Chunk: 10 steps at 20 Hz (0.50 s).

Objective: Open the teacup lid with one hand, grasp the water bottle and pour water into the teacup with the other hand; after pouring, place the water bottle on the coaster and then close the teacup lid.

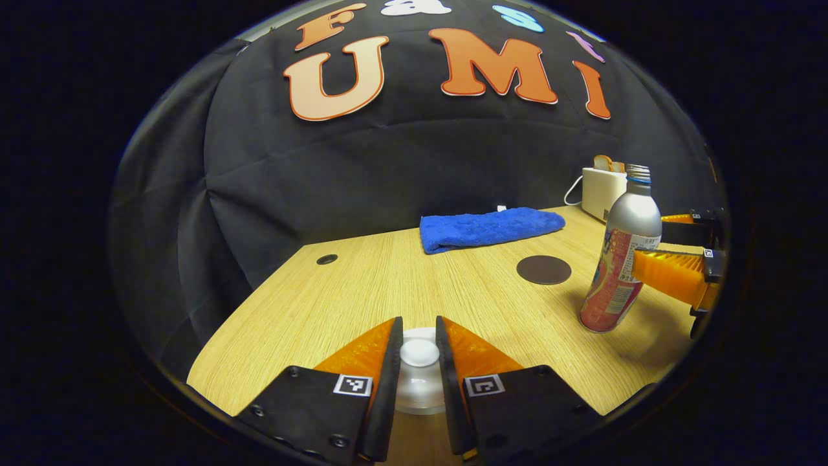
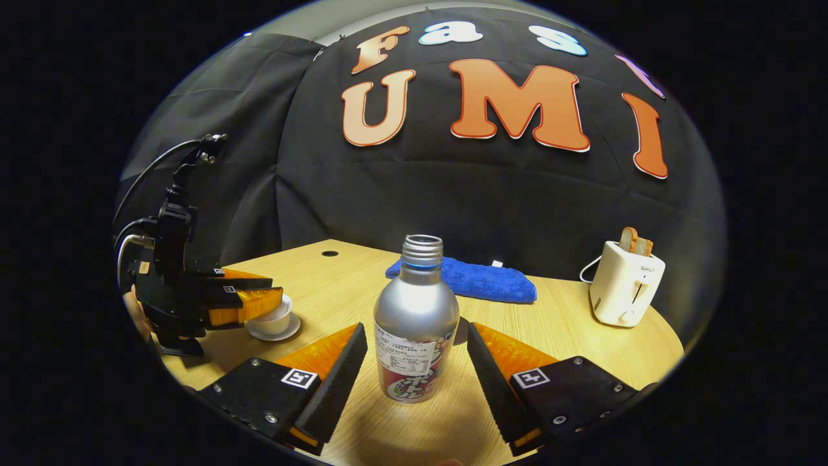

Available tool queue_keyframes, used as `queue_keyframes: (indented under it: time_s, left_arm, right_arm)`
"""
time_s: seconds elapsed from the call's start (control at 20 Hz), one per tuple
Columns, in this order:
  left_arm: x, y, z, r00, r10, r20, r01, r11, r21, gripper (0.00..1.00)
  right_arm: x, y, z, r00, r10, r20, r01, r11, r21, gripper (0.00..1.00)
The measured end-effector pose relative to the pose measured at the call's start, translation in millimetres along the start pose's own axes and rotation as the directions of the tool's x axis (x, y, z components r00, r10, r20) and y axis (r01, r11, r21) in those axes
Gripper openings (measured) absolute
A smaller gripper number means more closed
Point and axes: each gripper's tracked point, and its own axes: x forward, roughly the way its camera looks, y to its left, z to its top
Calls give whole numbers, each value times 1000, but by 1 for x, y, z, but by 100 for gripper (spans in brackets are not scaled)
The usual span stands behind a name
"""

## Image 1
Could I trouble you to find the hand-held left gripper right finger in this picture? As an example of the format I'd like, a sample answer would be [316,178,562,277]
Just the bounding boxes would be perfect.
[435,316,602,461]

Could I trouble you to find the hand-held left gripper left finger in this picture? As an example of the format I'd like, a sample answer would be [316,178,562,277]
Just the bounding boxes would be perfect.
[234,316,403,463]

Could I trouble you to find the white teacup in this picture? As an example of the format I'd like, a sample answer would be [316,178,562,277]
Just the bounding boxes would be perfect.
[395,327,447,416]

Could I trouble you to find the silver water bottle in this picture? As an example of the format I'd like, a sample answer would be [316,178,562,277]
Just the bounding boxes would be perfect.
[579,164,663,334]

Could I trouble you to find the dark round coaster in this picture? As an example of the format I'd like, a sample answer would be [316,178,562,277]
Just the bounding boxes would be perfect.
[516,255,572,286]

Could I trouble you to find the white toaster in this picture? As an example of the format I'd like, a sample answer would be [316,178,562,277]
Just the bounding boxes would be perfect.
[581,167,628,223]

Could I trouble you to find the blue towel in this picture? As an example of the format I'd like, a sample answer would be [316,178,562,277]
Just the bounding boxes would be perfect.
[419,207,566,255]

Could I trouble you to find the black backdrop cloth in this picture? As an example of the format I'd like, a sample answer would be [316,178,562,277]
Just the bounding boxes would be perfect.
[109,0,728,383]

